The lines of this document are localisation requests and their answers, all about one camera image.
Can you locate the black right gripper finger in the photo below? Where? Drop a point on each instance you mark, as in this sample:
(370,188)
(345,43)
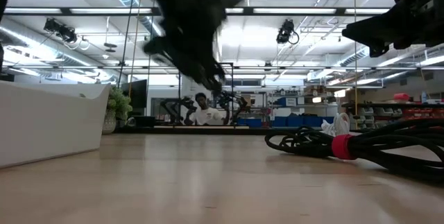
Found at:
(379,49)
(367,26)

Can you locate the green plant in white vase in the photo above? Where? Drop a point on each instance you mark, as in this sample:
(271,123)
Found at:
(118,104)

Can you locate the person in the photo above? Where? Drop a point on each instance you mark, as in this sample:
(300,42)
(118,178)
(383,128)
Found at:
(206,114)

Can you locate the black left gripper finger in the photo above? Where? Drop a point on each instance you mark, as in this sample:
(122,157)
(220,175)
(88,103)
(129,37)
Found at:
(173,55)
(215,75)

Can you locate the black monitor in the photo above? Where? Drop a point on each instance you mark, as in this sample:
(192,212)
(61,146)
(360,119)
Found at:
(137,94)

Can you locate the blue storage bin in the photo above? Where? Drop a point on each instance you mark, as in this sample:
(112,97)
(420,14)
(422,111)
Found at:
(249,122)

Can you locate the white plastic tray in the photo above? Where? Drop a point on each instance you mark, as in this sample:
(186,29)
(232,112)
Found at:
(48,123)

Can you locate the shelf with red bins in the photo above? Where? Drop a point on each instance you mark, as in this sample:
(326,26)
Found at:
(395,111)

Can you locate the black background robot arm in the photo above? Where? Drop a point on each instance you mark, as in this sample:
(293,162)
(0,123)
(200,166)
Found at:
(173,107)
(234,104)

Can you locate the row of blue storage bins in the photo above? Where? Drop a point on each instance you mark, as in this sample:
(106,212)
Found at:
(301,120)

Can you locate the black aluminium table frame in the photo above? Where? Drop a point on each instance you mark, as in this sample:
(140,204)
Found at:
(208,130)

